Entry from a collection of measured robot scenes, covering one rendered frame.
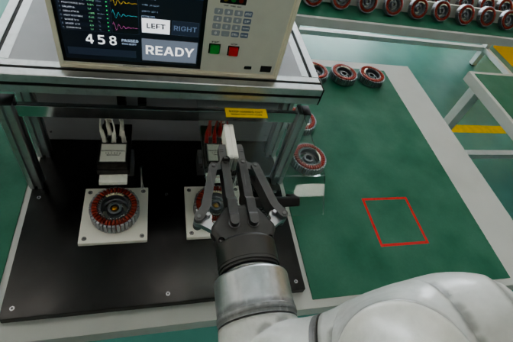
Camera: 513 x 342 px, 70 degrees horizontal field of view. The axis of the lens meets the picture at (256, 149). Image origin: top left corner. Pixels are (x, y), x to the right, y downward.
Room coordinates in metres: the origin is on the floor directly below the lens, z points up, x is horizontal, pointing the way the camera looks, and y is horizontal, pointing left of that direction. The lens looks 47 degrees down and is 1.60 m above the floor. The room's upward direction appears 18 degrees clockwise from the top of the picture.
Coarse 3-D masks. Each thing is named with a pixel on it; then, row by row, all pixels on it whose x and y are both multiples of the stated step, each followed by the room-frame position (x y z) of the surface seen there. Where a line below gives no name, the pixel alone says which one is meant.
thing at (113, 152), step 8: (104, 128) 0.57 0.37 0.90; (128, 128) 0.59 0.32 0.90; (128, 136) 0.57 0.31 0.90; (104, 144) 0.50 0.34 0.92; (112, 144) 0.51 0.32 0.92; (120, 144) 0.52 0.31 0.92; (128, 144) 0.52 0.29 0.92; (104, 152) 0.48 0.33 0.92; (112, 152) 0.49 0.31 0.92; (120, 152) 0.50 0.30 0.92; (128, 152) 0.51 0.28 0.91; (104, 160) 0.46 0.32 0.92; (112, 160) 0.47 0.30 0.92; (120, 160) 0.47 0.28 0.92; (128, 160) 0.50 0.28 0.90; (104, 168) 0.45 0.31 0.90; (112, 168) 0.46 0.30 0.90; (120, 168) 0.47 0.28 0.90; (128, 168) 0.48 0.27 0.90; (104, 176) 0.45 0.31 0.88; (112, 176) 0.45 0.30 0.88; (120, 176) 0.46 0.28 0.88; (104, 184) 0.43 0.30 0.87; (112, 184) 0.44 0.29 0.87; (120, 184) 0.44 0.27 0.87
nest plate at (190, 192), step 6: (192, 186) 0.56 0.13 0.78; (198, 186) 0.57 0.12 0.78; (186, 192) 0.54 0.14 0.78; (192, 192) 0.54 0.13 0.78; (186, 198) 0.52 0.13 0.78; (192, 198) 0.52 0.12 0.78; (186, 204) 0.50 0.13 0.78; (192, 204) 0.51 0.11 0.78; (186, 210) 0.49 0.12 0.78; (192, 210) 0.49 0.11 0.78; (186, 216) 0.47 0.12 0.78; (192, 216) 0.47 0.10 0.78; (186, 222) 0.45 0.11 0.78; (192, 222) 0.46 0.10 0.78; (186, 228) 0.44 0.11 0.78; (192, 228) 0.44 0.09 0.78; (186, 234) 0.42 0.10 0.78; (192, 234) 0.43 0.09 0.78; (198, 234) 0.43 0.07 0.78; (204, 234) 0.44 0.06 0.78
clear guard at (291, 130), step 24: (216, 120) 0.54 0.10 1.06; (240, 120) 0.57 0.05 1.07; (264, 120) 0.59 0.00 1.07; (288, 120) 0.61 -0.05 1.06; (216, 144) 0.48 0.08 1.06; (264, 144) 0.52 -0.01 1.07; (288, 144) 0.54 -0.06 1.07; (312, 144) 0.56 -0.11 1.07; (264, 168) 0.46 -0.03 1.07; (288, 168) 0.48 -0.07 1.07; (312, 168) 0.50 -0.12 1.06; (216, 192) 0.38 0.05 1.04; (288, 192) 0.44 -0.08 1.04; (312, 192) 0.46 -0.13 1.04; (216, 216) 0.36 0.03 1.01
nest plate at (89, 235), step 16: (96, 192) 0.46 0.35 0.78; (144, 192) 0.50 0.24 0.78; (144, 208) 0.45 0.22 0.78; (80, 224) 0.36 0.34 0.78; (144, 224) 0.41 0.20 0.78; (80, 240) 0.33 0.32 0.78; (96, 240) 0.34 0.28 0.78; (112, 240) 0.35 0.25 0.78; (128, 240) 0.36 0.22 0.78; (144, 240) 0.38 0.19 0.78
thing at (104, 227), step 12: (108, 192) 0.45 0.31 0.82; (120, 192) 0.46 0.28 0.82; (132, 192) 0.47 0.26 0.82; (96, 204) 0.41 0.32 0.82; (120, 204) 0.43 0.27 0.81; (132, 204) 0.43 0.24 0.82; (96, 216) 0.38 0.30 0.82; (120, 216) 0.40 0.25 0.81; (132, 216) 0.41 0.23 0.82; (108, 228) 0.36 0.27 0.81; (120, 228) 0.38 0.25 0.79
